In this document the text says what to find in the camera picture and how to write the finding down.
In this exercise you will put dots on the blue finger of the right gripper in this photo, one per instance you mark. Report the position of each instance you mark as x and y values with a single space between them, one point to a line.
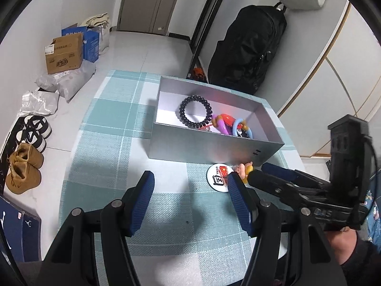
279 172
280 188

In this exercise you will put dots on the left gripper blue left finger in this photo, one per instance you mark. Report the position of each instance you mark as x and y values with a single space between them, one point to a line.
139 201

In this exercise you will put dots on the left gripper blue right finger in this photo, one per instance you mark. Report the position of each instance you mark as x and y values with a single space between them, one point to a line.
243 203

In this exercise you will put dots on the pink yellow cartoon figurine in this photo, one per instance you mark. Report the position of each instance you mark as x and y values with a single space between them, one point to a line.
243 170

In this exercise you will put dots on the white red round badge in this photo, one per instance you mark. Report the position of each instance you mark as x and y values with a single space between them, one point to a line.
217 177

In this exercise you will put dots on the red China flag badge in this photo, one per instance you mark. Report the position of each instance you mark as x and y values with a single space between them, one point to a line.
225 120

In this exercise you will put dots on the person's right hand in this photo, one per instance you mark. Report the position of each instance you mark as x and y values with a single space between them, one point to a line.
343 243

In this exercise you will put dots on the teal plaid tablecloth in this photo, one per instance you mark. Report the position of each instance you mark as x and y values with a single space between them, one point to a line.
190 234

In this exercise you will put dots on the grey open storage box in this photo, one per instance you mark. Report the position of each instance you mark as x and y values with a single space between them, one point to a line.
185 127

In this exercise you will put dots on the brown suede boots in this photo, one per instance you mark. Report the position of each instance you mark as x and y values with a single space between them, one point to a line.
24 167

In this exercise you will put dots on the blue Jordan shoe box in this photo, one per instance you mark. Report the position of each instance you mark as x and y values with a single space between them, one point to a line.
22 232

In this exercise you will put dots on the black white sneakers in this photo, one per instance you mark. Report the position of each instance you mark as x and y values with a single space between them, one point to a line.
35 131

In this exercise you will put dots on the black backpack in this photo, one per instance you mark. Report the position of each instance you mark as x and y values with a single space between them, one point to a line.
241 60

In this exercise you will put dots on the grey plastic parcel bag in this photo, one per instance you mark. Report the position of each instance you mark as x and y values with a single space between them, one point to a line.
67 83

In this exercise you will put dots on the orange black small tool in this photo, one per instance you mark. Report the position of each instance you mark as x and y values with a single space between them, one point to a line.
198 74

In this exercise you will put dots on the silver plastic parcel bag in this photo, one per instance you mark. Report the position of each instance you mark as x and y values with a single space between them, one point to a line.
38 103

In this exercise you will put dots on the brown cardboard box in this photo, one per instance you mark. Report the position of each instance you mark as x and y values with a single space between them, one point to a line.
64 53

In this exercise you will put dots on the blue cardboard box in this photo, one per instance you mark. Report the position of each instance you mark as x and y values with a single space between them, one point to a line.
91 41

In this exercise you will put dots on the beige tote bag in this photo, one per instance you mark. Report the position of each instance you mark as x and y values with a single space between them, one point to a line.
100 23

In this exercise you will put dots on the black metal stand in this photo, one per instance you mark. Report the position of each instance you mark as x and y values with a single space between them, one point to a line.
201 31

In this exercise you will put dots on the grey room door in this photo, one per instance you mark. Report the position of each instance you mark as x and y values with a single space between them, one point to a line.
145 16

